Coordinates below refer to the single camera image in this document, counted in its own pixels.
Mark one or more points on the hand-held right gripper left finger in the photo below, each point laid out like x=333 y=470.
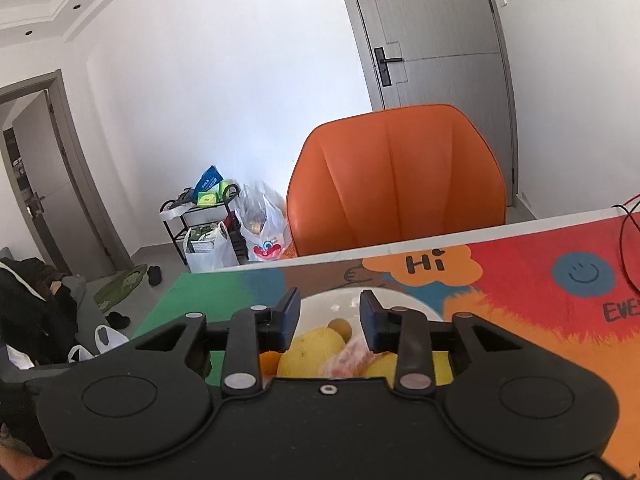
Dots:
x=290 y=316

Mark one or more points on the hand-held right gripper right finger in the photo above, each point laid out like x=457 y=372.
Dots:
x=371 y=317

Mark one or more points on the brown longan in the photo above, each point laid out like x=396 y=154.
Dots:
x=341 y=327

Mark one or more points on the white ceramic bowl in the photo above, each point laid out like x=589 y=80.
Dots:
x=325 y=305

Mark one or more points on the plastic-wrapped pomelo segment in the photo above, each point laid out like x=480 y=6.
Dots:
x=350 y=360

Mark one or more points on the large yellow mango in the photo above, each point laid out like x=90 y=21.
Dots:
x=382 y=366

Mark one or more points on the orange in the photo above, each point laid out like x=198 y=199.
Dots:
x=271 y=364

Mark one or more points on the small yellow mango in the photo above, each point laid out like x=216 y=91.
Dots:
x=312 y=352

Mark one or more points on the clown print plastic bag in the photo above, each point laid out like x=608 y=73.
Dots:
x=265 y=240

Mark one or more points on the white plastic bag with box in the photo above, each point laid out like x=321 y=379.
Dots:
x=207 y=255

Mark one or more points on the orange chair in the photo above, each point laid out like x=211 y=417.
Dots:
x=400 y=180

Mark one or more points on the black slipper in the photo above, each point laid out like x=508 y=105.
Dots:
x=118 y=320
x=154 y=274

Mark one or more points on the green box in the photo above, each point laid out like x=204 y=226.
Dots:
x=207 y=199

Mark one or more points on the colourful printed tablecloth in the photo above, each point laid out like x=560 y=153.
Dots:
x=525 y=310

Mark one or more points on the black metal rack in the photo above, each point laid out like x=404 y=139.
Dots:
x=175 y=210

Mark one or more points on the blue bag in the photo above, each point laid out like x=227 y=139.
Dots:
x=209 y=180

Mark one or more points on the dark clothes pile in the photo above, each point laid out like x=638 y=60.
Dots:
x=35 y=305

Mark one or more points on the grey side door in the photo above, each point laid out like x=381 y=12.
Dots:
x=55 y=170

